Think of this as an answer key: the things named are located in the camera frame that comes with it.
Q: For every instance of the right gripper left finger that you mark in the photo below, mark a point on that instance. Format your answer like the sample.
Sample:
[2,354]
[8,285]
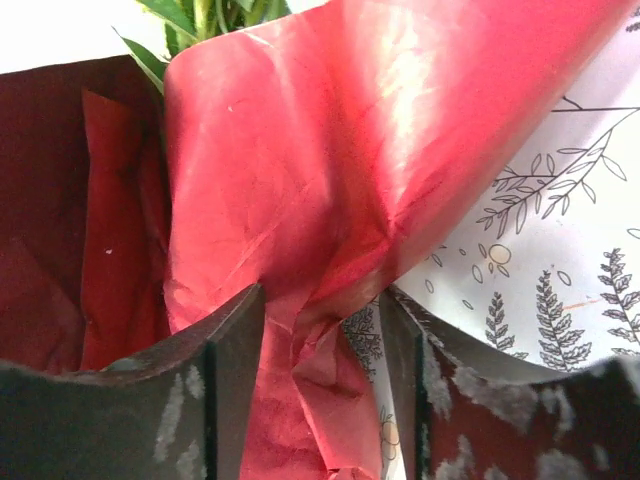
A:
[177,410]

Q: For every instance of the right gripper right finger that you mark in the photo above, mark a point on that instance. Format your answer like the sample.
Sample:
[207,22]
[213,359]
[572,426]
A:
[468,411]

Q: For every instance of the red wrapping paper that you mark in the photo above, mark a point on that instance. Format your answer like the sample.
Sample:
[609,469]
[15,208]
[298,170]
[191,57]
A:
[300,175]

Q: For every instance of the artificial flower bunch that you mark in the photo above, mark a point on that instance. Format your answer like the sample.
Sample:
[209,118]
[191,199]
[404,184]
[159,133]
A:
[187,23]

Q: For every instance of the floral table mat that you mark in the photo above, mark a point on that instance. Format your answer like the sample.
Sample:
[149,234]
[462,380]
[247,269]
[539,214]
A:
[550,250]

